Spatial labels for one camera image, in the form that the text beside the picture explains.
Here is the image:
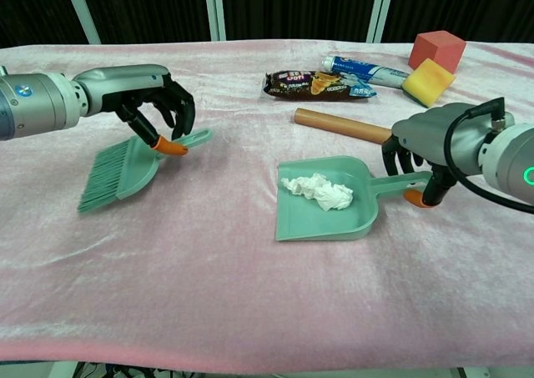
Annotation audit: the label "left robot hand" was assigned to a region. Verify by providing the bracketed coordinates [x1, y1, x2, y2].
[73, 63, 196, 157]

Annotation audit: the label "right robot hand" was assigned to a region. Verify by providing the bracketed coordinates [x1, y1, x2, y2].
[380, 101, 493, 209]

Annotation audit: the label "green hand broom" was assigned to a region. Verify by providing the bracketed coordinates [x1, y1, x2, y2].
[78, 128, 214, 214]

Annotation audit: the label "white tissue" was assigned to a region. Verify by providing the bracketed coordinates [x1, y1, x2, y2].
[280, 173, 355, 211]

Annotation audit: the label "green plastic dustpan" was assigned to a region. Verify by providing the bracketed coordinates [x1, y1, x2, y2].
[274, 155, 435, 243]

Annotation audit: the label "yellow sponge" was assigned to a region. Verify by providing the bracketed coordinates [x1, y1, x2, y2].
[400, 58, 458, 106]

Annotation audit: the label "wooden rolling pin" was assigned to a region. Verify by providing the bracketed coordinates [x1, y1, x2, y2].
[294, 107, 394, 146]

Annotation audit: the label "blue white toothpaste tube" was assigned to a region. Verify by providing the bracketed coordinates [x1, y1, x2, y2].
[320, 54, 412, 90]

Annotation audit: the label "red foam cube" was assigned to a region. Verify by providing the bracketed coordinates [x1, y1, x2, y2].
[407, 29, 467, 73]

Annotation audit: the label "dark snack packet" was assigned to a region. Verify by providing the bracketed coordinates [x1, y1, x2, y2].
[262, 69, 379, 103]

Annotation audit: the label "pink velvet tablecloth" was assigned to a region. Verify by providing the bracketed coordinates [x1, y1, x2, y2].
[0, 38, 534, 365]

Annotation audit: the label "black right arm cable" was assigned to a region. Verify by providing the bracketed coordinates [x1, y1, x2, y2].
[443, 97, 534, 216]

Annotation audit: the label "grey aluminium partition post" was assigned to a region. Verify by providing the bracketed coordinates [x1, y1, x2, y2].
[203, 0, 229, 42]
[365, 0, 397, 43]
[62, 0, 103, 45]

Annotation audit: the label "tangled black floor cables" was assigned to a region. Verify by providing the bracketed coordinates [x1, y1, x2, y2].
[74, 360, 168, 378]

